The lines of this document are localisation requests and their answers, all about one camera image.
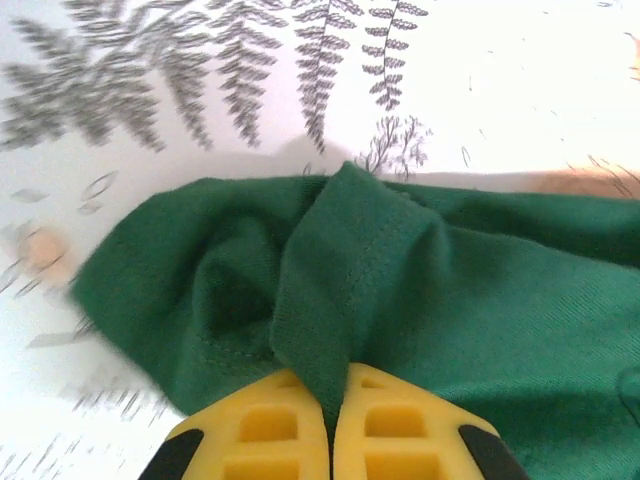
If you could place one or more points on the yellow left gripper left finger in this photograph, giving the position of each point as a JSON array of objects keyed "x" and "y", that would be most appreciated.
[{"x": 280, "y": 425}]

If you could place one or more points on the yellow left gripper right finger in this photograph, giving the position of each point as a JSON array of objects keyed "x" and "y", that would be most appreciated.
[{"x": 400, "y": 425}]

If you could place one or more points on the dark green t-shirt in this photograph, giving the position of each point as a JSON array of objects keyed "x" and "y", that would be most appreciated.
[{"x": 450, "y": 300}]

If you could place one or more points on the floral patterned tablecloth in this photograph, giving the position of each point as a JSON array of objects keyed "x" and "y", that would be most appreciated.
[{"x": 500, "y": 100}]

